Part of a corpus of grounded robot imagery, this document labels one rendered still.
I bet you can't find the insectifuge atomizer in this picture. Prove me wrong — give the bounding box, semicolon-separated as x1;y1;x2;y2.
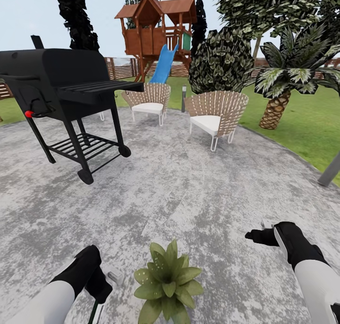
88;300;105;324

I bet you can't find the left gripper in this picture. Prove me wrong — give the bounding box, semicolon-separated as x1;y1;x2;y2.
85;271;113;304

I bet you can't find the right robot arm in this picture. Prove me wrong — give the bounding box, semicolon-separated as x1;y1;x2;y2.
245;219;340;324

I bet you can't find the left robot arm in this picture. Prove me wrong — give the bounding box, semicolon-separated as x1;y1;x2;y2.
5;245;124;324

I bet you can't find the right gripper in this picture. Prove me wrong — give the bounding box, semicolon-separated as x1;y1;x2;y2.
245;229;276;246

